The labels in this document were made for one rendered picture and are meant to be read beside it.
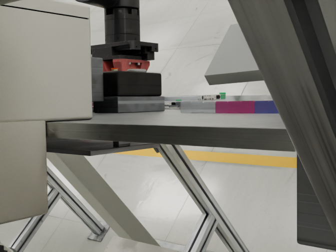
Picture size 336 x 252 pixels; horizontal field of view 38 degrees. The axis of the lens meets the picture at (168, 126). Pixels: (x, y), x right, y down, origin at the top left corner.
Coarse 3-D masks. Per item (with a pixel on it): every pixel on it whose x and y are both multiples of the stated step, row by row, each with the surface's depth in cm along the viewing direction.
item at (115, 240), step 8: (112, 240) 106; (120, 240) 105; (128, 240) 104; (112, 248) 105; (120, 248) 104; (128, 248) 103; (136, 248) 102; (144, 248) 101; (152, 248) 99; (160, 248) 98; (168, 248) 98
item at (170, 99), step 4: (164, 96) 86; (168, 96) 87; (172, 96) 88; (176, 96) 89; (180, 96) 90; (184, 96) 91; (188, 96) 91; (192, 96) 92; (196, 96) 93; (200, 96) 94; (220, 96) 100; (224, 96) 101; (164, 100) 86; (168, 100) 87; (172, 100) 88; (176, 100) 89; (180, 100) 90; (184, 100) 91; (188, 100) 92; (192, 100) 92; (196, 100) 94; (200, 100) 95; (92, 104) 73
